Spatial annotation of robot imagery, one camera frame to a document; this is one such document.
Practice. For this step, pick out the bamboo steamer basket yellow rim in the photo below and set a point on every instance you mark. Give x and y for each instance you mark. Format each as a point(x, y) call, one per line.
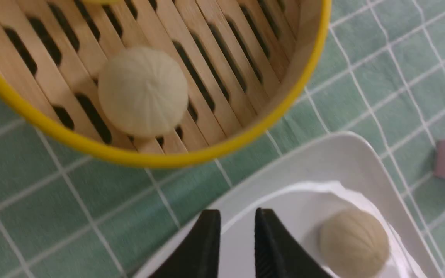
point(245, 61)

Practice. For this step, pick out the white square plate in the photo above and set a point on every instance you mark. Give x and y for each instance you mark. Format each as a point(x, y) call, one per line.
point(304, 188)

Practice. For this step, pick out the white steamed bun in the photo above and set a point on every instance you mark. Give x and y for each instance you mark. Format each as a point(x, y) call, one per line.
point(143, 92)
point(354, 244)

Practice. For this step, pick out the white steamed bun front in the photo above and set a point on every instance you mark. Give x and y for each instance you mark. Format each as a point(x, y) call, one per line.
point(354, 244)

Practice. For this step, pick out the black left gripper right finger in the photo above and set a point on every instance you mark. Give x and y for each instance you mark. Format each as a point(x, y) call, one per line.
point(278, 254)

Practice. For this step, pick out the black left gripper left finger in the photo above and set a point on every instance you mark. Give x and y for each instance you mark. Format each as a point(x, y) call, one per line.
point(197, 256)

